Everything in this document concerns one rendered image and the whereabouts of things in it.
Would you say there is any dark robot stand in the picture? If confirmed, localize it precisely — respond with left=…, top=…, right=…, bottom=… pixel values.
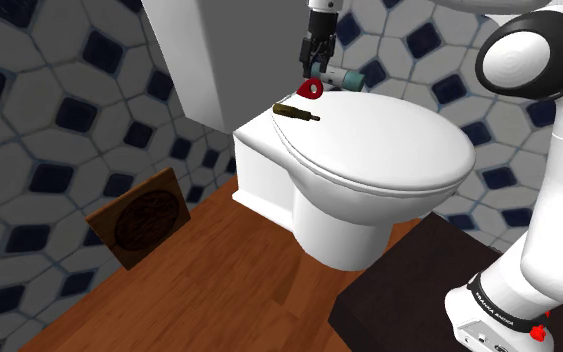
left=328, top=212, right=563, bottom=352

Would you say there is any brown carved wooden board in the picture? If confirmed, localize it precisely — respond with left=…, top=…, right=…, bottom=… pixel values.
left=85, top=167, right=192, bottom=272

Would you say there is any white toilet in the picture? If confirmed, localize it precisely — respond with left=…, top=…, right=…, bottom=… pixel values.
left=140, top=0, right=477, bottom=273

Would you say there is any olive brown stick tool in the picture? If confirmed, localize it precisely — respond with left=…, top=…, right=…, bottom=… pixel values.
left=272, top=102, right=321, bottom=123

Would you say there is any teal and white cylinder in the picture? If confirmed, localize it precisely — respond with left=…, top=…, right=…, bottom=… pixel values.
left=310, top=64, right=366, bottom=93

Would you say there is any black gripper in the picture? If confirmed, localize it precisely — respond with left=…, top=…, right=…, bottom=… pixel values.
left=299, top=9, right=340, bottom=79

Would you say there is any red ring-shaped object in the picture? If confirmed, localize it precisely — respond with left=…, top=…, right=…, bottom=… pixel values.
left=295, top=78, right=324, bottom=101

